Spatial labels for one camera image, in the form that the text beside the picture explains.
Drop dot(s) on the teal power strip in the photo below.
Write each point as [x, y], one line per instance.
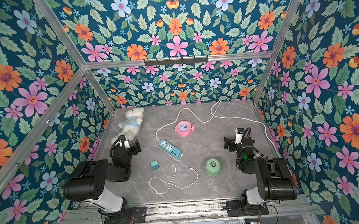
[170, 149]

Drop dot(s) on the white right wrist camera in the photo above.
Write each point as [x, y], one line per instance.
[239, 135]

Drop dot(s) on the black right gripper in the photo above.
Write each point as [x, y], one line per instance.
[229, 143]

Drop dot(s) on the pink alarm clock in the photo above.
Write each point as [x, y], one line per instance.
[184, 128]

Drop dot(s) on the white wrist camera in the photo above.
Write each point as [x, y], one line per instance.
[124, 143]
[239, 135]

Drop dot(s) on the teal USB wall charger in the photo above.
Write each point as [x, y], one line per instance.
[155, 165]

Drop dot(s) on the black wall hook rack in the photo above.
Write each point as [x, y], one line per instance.
[176, 61]

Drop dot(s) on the plaid glasses case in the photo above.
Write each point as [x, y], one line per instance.
[258, 154]

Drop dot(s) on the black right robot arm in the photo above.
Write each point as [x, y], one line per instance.
[274, 181]

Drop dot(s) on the white plush teddy bear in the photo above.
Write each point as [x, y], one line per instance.
[131, 126]

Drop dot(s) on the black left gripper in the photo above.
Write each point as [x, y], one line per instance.
[134, 146]

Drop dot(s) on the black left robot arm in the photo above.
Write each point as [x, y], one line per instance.
[87, 184]

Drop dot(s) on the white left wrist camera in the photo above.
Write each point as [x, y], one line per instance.
[124, 143]

